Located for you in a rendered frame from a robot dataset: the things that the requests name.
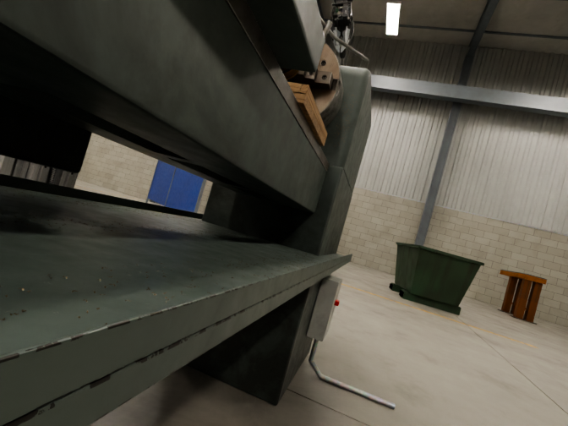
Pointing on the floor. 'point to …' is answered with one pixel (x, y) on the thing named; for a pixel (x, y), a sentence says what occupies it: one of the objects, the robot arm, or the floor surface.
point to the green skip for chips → (433, 276)
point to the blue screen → (176, 188)
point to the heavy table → (521, 295)
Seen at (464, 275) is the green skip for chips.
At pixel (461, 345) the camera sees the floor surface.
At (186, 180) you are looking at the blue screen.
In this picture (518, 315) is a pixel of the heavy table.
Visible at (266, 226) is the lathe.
